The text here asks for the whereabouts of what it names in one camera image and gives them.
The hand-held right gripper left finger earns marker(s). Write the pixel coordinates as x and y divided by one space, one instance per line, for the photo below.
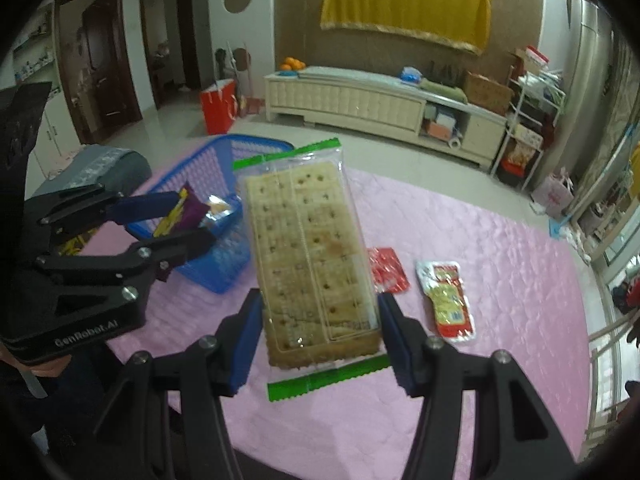
245 347

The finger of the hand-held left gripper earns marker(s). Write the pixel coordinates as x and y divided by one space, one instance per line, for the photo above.
145 207
175 247

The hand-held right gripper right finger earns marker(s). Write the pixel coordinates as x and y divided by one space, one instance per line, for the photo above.
396 347

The purple snack packet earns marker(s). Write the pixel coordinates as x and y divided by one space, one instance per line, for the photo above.
187 210

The blue plastic basket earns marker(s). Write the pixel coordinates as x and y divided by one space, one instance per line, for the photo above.
220 170

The green-edged cracker packet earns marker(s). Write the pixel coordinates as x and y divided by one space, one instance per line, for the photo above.
300 260

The silver orange snack packet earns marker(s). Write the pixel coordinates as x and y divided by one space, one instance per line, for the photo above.
220 212

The grey chair with lace cover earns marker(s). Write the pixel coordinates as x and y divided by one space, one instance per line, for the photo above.
100 165

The red and white sachet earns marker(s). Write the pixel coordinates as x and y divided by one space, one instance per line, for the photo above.
445 300

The white shelf cabinet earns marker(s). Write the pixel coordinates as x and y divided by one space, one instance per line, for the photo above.
52 125

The red shopping bag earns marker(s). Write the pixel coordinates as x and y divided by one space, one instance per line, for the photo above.
218 107

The pink quilted tablecloth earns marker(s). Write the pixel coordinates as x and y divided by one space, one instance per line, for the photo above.
500 270

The dark wooden door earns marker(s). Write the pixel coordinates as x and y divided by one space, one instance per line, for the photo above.
95 60

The dark wooden doorframe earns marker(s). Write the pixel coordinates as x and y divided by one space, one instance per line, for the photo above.
145 35

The blue mop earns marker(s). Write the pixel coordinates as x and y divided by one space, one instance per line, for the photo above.
558 231

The pile of oranges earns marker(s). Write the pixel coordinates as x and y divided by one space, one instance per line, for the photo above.
292 64

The white tape roll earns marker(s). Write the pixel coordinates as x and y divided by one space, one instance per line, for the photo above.
455 142

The pink gift bag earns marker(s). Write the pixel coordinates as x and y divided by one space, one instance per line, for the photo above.
552 195

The orange box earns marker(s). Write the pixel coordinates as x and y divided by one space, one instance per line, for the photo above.
441 131

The cream TV cabinet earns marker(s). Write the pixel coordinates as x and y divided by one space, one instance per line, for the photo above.
350 100

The white metal rack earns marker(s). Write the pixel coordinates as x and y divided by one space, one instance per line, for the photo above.
517 125

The green folded cloth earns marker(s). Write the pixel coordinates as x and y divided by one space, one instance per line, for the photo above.
445 91

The brown cardboard box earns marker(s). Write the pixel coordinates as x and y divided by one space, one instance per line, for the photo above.
487 92

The blue tissue box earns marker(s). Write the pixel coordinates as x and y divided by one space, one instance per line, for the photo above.
411 74

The black router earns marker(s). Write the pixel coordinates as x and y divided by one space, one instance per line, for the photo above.
444 72

